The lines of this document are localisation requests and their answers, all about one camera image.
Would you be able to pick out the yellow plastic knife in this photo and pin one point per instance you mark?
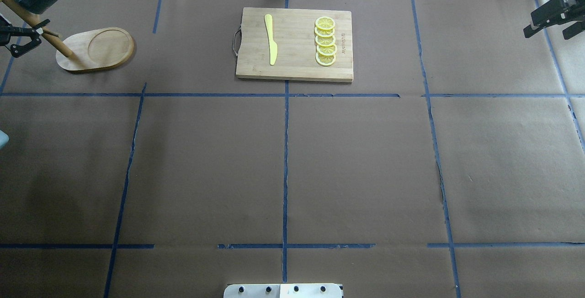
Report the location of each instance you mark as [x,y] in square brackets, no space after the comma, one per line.
[273,46]

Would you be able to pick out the lemon slice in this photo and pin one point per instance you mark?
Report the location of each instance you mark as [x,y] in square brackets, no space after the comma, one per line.
[325,41]
[329,50]
[325,60]
[324,33]
[325,23]

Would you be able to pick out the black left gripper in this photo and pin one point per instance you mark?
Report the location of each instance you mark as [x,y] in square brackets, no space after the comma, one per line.
[19,47]

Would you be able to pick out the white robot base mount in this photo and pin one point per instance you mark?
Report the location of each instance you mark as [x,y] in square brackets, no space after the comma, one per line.
[284,290]

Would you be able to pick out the bamboo cutting board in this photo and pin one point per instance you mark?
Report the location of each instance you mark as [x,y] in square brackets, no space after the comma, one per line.
[294,34]

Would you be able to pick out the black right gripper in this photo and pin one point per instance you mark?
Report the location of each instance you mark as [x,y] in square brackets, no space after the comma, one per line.
[548,16]

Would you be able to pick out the wooden cup storage rack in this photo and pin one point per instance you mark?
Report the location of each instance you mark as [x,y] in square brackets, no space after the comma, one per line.
[89,51]

